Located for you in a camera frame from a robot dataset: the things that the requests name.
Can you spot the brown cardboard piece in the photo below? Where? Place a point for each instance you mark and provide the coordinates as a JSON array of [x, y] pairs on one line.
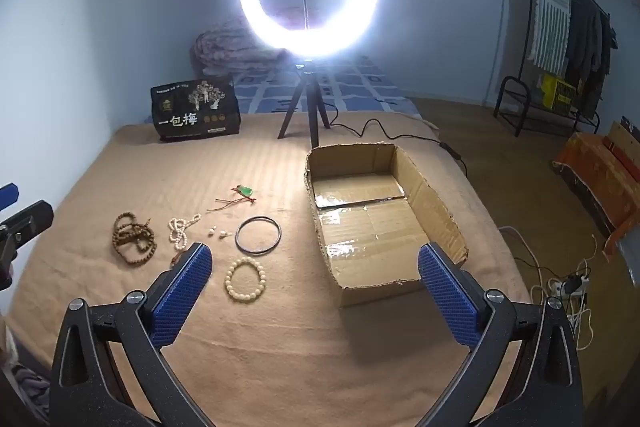
[[625, 139]]

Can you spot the dark hanging clothes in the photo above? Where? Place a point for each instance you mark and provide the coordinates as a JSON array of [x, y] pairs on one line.
[[590, 52]]

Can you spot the cardboard box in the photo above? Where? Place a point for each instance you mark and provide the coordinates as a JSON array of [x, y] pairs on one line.
[[375, 232]]

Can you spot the thin black bangle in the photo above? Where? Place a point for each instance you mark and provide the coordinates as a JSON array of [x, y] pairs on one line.
[[238, 237]]

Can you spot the folded pink quilt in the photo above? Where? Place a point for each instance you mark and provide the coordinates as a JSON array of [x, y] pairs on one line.
[[225, 47]]

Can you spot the white power strip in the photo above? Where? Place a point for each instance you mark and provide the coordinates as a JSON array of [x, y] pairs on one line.
[[570, 286]]

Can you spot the blue patterned bed sheet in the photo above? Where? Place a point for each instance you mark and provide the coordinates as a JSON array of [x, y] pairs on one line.
[[360, 87]]

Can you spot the black clothes rack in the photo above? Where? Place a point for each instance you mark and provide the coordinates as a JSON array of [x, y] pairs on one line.
[[510, 97]]

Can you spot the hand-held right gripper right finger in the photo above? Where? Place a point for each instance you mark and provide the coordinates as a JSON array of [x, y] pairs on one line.
[[450, 297]]

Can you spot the black snack bag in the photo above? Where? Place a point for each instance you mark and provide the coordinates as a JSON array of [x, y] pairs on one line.
[[195, 112]]

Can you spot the yellow box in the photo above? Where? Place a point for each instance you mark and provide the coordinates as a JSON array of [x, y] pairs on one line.
[[557, 92]]

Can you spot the black tripod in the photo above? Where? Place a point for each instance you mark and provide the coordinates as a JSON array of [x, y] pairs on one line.
[[306, 92]]

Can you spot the grey patterned cloth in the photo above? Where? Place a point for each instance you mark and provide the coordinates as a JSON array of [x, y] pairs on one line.
[[22, 389]]

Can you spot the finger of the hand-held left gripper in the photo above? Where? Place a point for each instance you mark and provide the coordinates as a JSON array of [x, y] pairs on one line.
[[9, 196], [30, 219]]

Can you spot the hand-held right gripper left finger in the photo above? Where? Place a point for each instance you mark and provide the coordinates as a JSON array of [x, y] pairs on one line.
[[182, 292]]

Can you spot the striped towel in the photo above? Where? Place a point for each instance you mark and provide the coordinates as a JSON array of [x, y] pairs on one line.
[[550, 17]]

